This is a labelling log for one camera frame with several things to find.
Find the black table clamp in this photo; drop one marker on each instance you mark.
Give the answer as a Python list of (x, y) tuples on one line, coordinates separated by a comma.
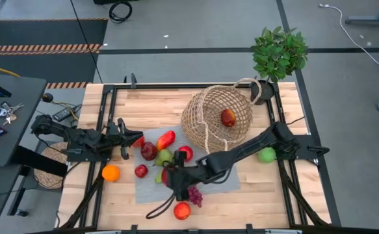
[(249, 228), (134, 229), (133, 79)]

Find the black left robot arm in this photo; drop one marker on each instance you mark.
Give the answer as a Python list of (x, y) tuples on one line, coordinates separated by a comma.
[(78, 136)]

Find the green pear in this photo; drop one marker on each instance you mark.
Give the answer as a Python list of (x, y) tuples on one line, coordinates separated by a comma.
[(164, 157)]

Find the woven wicker basket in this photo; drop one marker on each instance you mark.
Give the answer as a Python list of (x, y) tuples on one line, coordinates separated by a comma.
[(208, 130)]

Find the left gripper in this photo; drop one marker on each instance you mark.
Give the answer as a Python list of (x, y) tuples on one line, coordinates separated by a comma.
[(112, 138)]

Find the grey woven placemat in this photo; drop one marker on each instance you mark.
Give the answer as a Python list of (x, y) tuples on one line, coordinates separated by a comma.
[(150, 188)]

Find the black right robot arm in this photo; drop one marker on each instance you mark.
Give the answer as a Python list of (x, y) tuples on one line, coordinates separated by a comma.
[(247, 146)]

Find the black power adapter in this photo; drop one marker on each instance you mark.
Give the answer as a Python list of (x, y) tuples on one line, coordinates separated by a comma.
[(64, 113)]

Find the grey metal furniture leg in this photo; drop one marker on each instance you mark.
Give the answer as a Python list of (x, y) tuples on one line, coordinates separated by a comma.
[(368, 21)]

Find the bright red apple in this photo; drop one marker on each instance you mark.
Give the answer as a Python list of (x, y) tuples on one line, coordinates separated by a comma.
[(188, 152)]

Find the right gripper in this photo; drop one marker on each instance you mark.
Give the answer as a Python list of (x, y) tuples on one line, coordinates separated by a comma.
[(182, 178)]

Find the red orange peach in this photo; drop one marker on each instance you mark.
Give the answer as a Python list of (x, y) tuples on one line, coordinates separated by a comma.
[(182, 211)]

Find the round woven rattan mat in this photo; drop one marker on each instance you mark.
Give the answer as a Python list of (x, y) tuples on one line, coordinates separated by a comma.
[(47, 177)]

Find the red bell pepper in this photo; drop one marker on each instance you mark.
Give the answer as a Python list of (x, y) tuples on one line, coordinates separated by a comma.
[(139, 142)]

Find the small green produce piece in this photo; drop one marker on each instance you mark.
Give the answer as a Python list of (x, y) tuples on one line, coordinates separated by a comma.
[(158, 177)]

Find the purple grape bunch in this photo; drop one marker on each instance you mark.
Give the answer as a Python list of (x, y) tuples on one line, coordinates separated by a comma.
[(195, 196)]

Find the green potted plant black pot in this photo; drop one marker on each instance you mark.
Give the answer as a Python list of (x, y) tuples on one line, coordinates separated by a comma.
[(278, 53)]

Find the black desk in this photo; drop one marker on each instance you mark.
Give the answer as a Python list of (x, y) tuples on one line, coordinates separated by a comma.
[(17, 97)]

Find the yellow red peach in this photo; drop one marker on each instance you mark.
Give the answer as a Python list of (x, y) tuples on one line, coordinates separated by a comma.
[(228, 117)]

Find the orange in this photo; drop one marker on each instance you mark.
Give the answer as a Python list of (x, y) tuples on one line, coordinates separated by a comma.
[(110, 173)]

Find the black metal table frame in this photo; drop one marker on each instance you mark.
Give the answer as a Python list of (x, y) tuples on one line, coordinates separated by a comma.
[(176, 86)]

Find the green apple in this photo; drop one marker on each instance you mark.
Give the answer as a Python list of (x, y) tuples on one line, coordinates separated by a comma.
[(266, 155)]

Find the small red apple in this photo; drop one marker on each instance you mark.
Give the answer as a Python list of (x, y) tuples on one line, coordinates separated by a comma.
[(141, 171)]

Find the black hazard striped floor mat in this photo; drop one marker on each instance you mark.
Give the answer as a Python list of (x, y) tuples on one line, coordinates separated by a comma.
[(46, 32)]

